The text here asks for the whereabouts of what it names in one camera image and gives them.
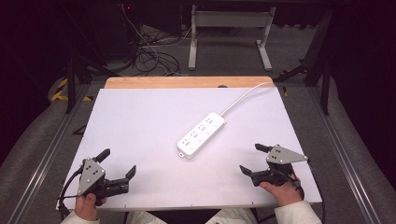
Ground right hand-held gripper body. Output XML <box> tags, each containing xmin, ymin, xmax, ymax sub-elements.
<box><xmin>250</xmin><ymin>145</ymin><xmax>310</xmax><ymax>189</ymax></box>

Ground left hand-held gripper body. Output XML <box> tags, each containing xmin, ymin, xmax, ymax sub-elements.
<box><xmin>77</xmin><ymin>157</ymin><xmax>131</xmax><ymax>207</ymax></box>

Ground person's left hand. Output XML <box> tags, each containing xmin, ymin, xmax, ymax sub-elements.
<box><xmin>74</xmin><ymin>192</ymin><xmax>107</xmax><ymax>222</ymax></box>

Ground person's right hand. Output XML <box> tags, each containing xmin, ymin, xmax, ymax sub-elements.
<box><xmin>259</xmin><ymin>172</ymin><xmax>305</xmax><ymax>207</ymax></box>

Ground white board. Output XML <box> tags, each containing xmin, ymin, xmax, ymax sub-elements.
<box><xmin>55</xmin><ymin>87</ymin><xmax>323</xmax><ymax>213</ymax></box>

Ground person's legs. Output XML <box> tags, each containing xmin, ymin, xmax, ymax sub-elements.
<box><xmin>126</xmin><ymin>207</ymin><xmax>259</xmax><ymax>224</ymax></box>

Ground white power strip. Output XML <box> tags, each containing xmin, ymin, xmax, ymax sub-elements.
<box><xmin>177</xmin><ymin>112</ymin><xmax>227</xmax><ymax>161</ymax></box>

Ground yellow black hazard tape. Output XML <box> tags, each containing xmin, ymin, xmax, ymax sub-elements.
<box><xmin>50</xmin><ymin>77</ymin><xmax>94</xmax><ymax>103</ymax></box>

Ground black metal stand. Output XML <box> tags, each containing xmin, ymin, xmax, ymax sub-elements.
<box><xmin>60</xmin><ymin>6</ymin><xmax>121</xmax><ymax>115</ymax></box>
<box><xmin>274</xmin><ymin>8</ymin><xmax>333</xmax><ymax>117</ymax></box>

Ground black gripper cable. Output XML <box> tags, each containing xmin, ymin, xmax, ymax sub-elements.
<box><xmin>57</xmin><ymin>167</ymin><xmax>86</xmax><ymax>219</ymax></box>

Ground aluminium floor rail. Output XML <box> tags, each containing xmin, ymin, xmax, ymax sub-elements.
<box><xmin>306</xmin><ymin>86</ymin><xmax>382</xmax><ymax>224</ymax></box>
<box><xmin>7</xmin><ymin>84</ymin><xmax>92</xmax><ymax>224</ymax></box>

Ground white power strip cable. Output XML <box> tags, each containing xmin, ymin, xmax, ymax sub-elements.
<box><xmin>219</xmin><ymin>81</ymin><xmax>276</xmax><ymax>118</ymax></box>

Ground bundle of black floor cables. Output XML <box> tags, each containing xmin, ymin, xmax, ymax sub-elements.
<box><xmin>132</xmin><ymin>26</ymin><xmax>182</xmax><ymax>77</ymax></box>

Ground thin white floor cable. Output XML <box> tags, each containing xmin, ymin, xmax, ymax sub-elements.
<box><xmin>120</xmin><ymin>3</ymin><xmax>182</xmax><ymax>77</ymax></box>

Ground white metal desk frame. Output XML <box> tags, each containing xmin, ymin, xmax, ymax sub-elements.
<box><xmin>187</xmin><ymin>4</ymin><xmax>277</xmax><ymax>72</ymax></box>

